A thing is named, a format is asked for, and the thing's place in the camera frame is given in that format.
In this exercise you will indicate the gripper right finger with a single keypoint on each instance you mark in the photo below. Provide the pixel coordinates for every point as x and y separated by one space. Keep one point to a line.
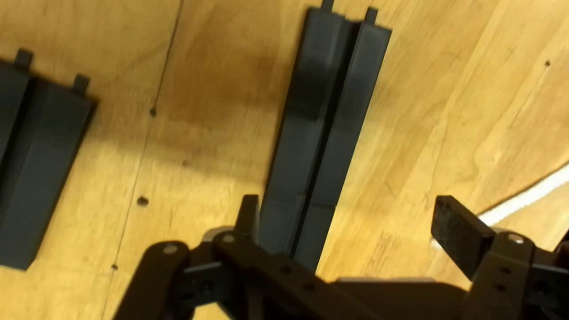
489 253

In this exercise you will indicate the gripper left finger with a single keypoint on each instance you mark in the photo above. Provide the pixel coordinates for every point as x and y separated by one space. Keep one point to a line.
249 271

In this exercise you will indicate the long black grooved track piece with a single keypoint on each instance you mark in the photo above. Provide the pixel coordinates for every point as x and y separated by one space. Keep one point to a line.
318 142

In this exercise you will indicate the short black grooved track piece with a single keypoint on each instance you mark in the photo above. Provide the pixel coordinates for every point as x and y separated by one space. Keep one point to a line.
38 169

